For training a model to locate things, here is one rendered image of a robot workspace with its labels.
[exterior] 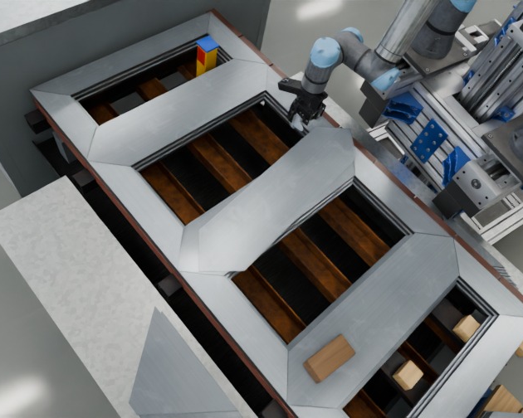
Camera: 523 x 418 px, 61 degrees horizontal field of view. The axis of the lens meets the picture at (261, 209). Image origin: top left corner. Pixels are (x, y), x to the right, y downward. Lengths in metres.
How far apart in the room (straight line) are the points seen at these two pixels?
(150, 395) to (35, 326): 1.03
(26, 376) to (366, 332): 1.39
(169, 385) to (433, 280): 0.81
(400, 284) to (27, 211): 1.13
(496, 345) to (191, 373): 0.86
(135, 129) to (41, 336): 1.05
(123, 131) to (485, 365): 1.26
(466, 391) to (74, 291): 1.10
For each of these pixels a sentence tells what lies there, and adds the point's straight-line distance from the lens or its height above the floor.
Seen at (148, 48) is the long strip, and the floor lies 0.85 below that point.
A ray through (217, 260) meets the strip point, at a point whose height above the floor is 0.85.
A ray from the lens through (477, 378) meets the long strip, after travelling 1.42.
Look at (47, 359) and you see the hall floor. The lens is 2.11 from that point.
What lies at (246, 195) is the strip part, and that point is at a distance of 1.36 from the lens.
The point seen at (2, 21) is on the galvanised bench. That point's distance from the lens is 1.56.
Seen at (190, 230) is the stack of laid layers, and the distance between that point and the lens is 1.29.
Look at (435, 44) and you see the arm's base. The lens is 1.69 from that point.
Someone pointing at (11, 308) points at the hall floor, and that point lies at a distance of 2.21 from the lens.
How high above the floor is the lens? 2.01
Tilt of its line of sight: 60 degrees down
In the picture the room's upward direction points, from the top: 19 degrees clockwise
